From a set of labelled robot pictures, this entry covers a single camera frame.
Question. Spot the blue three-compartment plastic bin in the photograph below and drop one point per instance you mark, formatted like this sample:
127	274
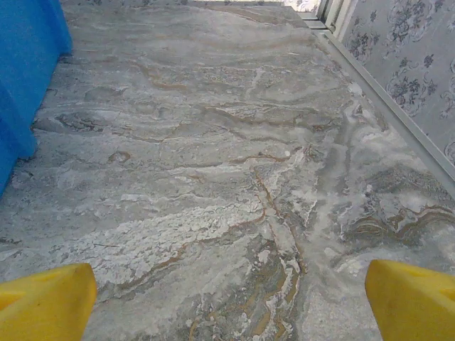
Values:
25	71

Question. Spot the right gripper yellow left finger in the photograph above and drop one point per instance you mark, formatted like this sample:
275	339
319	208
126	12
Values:
42	305

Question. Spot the floral patterned backdrop cloth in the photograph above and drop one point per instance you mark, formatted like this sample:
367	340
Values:
305	4
409	42

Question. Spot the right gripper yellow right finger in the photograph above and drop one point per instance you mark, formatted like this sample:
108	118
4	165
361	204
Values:
416	305

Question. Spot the aluminium corner frame post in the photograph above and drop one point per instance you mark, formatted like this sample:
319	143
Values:
332	14

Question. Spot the aluminium side frame rail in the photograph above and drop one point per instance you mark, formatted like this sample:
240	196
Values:
391	104

